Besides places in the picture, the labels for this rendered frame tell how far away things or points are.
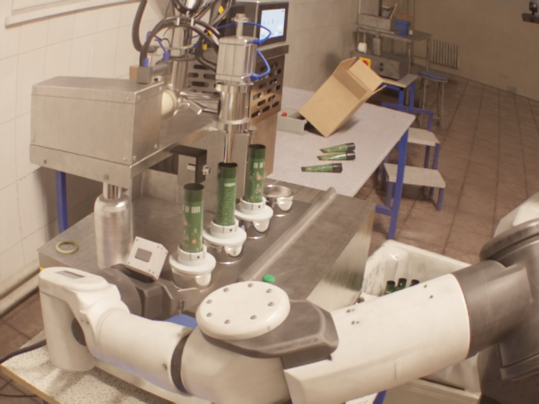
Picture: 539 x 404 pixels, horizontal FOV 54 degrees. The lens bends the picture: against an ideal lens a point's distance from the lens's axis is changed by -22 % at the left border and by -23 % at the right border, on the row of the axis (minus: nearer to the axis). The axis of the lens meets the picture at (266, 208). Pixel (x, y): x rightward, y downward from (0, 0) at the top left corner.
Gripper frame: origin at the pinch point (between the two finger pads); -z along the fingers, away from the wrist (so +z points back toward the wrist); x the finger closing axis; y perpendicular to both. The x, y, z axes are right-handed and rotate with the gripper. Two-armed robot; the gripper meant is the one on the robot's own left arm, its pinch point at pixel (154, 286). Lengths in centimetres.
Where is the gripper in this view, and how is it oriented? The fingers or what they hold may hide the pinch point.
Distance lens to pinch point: 90.0
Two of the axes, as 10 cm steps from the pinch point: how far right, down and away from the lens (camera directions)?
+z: -3.6, 0.9, -9.3
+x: 9.2, 2.2, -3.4
